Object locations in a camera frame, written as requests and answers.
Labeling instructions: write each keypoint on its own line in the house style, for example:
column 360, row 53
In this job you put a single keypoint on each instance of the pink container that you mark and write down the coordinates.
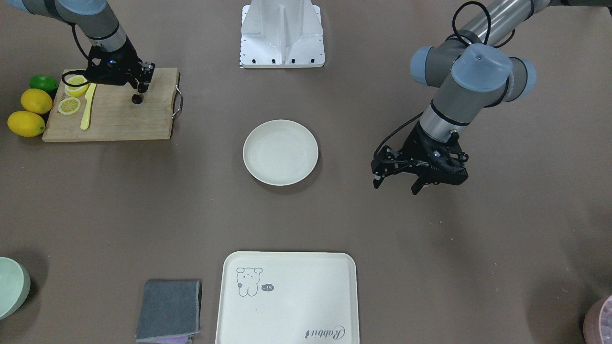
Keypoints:
column 597, row 325

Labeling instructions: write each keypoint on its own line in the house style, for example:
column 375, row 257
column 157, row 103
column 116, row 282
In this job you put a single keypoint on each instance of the yellow plastic knife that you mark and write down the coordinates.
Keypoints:
column 89, row 97

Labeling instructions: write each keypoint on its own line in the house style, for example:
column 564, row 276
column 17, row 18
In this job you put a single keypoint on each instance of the cream rabbit tray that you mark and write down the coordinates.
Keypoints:
column 288, row 298

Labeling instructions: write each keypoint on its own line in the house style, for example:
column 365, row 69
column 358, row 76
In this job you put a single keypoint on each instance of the beige round plate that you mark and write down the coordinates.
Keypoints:
column 280, row 152

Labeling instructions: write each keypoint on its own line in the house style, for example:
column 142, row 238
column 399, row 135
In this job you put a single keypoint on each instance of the pale green bowl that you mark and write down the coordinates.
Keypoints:
column 14, row 286

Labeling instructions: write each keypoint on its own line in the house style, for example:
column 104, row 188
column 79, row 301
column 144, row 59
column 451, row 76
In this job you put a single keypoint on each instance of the lemon slice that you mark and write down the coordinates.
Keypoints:
column 77, row 87
column 69, row 106

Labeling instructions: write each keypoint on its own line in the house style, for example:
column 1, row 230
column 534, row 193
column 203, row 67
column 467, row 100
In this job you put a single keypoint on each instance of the lower lemon slice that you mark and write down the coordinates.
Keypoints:
column 69, row 106

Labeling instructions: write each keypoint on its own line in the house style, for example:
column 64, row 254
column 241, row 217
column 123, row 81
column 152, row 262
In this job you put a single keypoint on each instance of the wooden cutting board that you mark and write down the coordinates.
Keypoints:
column 115, row 117

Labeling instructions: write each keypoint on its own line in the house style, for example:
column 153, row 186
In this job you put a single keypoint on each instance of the grey folded cloth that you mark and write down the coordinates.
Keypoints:
column 170, row 307

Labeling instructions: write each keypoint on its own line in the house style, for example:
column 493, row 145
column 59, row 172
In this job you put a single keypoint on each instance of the green lime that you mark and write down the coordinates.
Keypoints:
column 42, row 82

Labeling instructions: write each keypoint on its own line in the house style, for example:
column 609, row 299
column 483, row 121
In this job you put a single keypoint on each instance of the upper yellow lemon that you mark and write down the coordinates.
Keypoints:
column 36, row 101

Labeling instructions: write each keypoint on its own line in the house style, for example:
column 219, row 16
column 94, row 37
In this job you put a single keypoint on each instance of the upper lemon slice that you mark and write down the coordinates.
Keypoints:
column 77, row 87

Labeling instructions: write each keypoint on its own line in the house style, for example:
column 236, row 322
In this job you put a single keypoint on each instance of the white metal robot base mount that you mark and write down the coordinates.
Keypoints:
column 281, row 34

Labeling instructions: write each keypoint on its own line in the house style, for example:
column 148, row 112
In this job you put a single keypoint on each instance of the dark red cherry pair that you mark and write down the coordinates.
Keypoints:
column 137, row 99

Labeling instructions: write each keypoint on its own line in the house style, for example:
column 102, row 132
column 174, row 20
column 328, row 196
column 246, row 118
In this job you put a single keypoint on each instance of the purple cloth under grey cloth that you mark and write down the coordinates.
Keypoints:
column 181, row 339

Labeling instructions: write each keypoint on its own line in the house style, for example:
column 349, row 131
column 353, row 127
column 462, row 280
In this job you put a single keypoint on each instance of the yellow lemon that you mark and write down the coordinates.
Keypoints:
column 36, row 101
column 26, row 124

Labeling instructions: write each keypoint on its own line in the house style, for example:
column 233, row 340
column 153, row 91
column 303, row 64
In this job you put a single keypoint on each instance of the lower yellow lemon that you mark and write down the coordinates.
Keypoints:
column 26, row 124

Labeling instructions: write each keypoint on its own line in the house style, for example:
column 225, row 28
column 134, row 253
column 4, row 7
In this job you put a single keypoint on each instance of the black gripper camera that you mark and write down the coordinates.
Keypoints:
column 412, row 146
column 130, row 63

